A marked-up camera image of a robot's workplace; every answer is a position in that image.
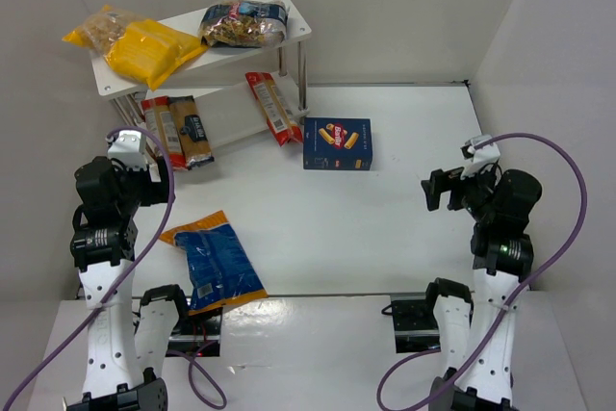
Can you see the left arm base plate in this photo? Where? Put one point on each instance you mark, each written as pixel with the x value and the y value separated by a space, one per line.
pixel 190 334

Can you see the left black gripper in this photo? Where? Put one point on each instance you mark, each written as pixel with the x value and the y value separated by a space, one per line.
pixel 157 185

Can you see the blue and orange pasta bag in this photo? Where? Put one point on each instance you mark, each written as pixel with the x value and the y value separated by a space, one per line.
pixel 219 269

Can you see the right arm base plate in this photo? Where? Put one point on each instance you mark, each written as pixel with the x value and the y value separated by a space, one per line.
pixel 415 328

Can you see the yellow pasta bag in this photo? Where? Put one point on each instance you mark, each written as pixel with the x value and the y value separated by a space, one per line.
pixel 149 52

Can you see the clear bag of fusilli pasta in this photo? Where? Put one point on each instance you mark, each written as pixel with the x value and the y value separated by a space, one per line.
pixel 101 30

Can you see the blue Barilla rigatoni box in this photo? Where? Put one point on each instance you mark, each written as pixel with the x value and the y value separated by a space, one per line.
pixel 333 143

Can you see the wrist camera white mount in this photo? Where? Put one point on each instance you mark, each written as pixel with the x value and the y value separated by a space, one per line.
pixel 479 152
pixel 129 150

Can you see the white two-tier shelf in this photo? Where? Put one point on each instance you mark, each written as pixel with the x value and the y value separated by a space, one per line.
pixel 216 80

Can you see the red spaghetti pack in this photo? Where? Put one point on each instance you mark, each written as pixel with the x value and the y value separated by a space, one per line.
pixel 274 107
pixel 160 122

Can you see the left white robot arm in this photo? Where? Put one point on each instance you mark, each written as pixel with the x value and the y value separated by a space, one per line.
pixel 126 349

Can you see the dark blue mixed pasta bag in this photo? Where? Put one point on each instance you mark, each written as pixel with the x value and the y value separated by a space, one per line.
pixel 244 24

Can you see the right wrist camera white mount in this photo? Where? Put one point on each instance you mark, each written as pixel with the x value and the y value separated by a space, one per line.
pixel 479 152

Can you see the red spaghetti pack left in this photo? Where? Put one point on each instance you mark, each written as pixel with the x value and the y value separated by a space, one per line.
pixel 160 122

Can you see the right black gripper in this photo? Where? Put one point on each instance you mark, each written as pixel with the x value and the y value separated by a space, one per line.
pixel 443 186

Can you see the red spaghetti pack right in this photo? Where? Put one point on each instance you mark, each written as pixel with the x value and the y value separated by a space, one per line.
pixel 274 107

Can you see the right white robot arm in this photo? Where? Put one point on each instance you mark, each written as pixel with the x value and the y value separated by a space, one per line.
pixel 476 329

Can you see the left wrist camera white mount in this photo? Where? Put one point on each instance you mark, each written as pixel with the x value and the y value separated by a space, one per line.
pixel 129 150

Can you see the brown spaghetti pack black label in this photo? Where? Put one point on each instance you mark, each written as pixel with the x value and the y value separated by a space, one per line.
pixel 193 139

